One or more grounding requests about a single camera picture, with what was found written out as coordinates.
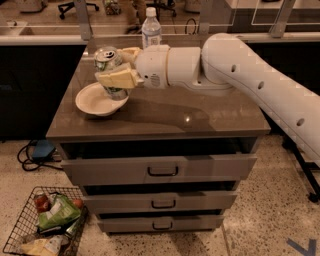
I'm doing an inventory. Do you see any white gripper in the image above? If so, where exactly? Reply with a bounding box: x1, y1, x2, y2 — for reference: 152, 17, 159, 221
95, 45, 170, 89

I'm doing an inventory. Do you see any green white 7up can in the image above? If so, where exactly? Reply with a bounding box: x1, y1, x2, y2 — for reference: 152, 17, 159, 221
94, 46, 128, 101

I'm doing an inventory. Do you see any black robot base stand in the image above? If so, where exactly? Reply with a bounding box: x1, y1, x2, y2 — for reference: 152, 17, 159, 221
281, 134, 320, 204

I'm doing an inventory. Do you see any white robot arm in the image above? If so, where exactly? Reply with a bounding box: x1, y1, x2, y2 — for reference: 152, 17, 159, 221
95, 33, 320, 165

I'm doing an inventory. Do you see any white paper bowl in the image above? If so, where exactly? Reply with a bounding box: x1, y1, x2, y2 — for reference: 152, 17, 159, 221
75, 82, 129, 117

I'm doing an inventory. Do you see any red soda can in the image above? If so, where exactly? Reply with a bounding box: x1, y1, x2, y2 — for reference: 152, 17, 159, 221
33, 191, 51, 213

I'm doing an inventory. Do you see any clear plastic water bottle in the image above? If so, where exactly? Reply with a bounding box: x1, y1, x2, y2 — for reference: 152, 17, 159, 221
142, 7, 161, 48

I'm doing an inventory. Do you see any black office chair base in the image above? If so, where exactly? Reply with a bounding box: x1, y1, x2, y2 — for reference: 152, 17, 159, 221
58, 0, 100, 20

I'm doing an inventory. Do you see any grey drawer cabinet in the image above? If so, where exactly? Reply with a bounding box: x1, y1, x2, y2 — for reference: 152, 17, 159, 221
45, 33, 272, 234

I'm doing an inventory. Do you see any top grey drawer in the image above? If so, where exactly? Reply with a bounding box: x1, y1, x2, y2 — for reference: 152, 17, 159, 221
62, 153, 257, 186

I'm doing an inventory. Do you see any grey drawer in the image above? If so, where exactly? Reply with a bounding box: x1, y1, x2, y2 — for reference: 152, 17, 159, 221
84, 191, 237, 214
98, 215, 223, 233
62, 153, 257, 186

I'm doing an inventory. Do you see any blue foot pedal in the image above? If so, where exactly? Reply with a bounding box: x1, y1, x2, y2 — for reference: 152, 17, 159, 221
32, 140, 55, 160

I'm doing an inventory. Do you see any small red fruit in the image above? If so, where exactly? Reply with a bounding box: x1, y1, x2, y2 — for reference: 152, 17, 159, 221
73, 199, 83, 209

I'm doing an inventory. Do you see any bottom grey drawer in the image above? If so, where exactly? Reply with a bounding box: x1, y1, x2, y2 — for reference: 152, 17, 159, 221
98, 215, 223, 233

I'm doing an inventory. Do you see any green chip bag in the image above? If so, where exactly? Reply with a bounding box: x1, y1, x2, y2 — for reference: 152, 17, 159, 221
38, 194, 81, 230

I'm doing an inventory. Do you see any middle grey drawer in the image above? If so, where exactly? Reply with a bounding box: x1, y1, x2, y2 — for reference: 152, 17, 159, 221
84, 191, 237, 214

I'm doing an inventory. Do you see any yellow white snack packet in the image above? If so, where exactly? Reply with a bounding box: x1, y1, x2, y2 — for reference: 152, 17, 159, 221
21, 235, 63, 256

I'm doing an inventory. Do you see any black floor cable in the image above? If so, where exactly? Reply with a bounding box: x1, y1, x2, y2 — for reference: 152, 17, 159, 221
16, 139, 64, 173

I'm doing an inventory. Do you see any black wire basket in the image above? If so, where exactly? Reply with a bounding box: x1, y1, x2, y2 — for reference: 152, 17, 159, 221
3, 186, 88, 256

